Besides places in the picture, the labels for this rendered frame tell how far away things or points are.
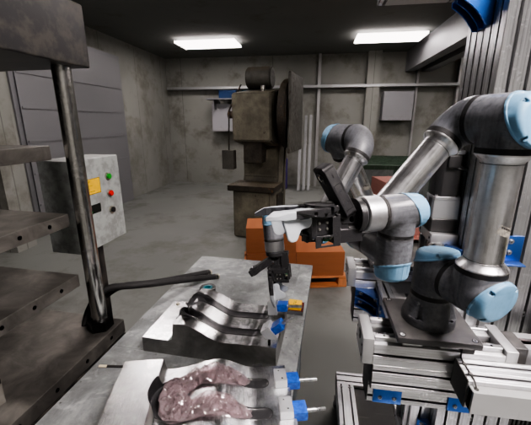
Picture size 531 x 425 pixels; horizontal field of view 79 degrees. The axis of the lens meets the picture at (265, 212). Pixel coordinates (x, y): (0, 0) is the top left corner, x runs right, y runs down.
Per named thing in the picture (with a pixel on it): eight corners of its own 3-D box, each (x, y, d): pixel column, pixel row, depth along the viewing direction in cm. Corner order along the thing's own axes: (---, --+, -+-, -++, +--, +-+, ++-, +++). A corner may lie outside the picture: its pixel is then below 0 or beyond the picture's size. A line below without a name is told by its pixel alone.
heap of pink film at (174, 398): (249, 373, 102) (249, 352, 100) (253, 424, 85) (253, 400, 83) (165, 380, 100) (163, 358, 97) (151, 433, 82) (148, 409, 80)
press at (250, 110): (292, 249, 429) (297, 52, 366) (215, 244, 448) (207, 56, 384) (300, 222, 549) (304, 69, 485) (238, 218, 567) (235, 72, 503)
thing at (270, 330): (300, 317, 115) (290, 305, 114) (298, 325, 110) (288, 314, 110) (272, 334, 119) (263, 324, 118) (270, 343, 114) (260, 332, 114)
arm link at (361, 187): (380, 235, 149) (339, 135, 121) (356, 227, 161) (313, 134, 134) (395, 218, 153) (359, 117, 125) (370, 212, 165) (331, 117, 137)
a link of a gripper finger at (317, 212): (302, 220, 57) (338, 214, 61) (301, 212, 56) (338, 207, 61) (286, 217, 61) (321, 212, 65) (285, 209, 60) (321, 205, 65)
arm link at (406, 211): (430, 234, 69) (436, 195, 67) (386, 239, 66) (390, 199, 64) (404, 223, 76) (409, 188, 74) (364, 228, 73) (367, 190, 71)
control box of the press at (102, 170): (151, 401, 196) (122, 154, 157) (120, 448, 167) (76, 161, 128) (119, 395, 200) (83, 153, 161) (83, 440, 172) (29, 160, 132)
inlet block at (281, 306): (303, 309, 128) (302, 297, 128) (302, 315, 123) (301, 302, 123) (270, 309, 131) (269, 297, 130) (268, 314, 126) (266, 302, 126)
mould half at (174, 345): (286, 325, 136) (286, 297, 132) (276, 370, 111) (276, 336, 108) (175, 312, 146) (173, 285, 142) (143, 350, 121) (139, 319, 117)
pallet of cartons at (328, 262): (231, 289, 327) (229, 228, 309) (248, 254, 414) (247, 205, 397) (348, 297, 312) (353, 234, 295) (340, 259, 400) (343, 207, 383)
